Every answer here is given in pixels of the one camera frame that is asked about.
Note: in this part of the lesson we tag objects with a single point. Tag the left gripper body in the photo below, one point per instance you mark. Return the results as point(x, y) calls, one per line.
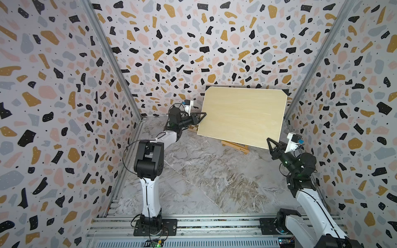
point(191, 121)

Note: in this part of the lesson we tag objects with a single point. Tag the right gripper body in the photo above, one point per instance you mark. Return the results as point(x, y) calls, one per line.
point(281, 155)

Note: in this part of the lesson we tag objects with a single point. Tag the small wooden easel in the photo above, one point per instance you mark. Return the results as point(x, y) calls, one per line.
point(236, 146)

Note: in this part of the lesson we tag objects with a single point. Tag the light wooden board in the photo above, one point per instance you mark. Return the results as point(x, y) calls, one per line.
point(247, 116)

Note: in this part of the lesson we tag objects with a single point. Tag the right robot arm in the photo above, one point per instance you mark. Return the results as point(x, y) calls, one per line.
point(323, 232)

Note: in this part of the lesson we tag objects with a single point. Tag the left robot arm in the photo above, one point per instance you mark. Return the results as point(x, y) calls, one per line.
point(149, 165)

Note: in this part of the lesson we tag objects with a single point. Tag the wooden chessboard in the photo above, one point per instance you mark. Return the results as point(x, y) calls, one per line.
point(193, 128)

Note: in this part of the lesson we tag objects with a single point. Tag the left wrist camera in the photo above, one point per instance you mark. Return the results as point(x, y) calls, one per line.
point(188, 106)

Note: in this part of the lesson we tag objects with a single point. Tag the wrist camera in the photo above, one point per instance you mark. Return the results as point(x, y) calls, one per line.
point(295, 141)
point(188, 106)

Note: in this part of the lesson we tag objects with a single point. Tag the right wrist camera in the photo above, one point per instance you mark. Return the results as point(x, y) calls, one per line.
point(295, 141)

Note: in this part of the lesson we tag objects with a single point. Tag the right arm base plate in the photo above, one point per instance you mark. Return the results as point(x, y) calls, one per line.
point(273, 225)

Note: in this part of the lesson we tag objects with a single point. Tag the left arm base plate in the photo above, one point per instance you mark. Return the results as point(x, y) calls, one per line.
point(165, 227)

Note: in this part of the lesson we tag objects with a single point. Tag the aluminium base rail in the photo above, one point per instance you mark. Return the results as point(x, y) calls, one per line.
point(192, 231)

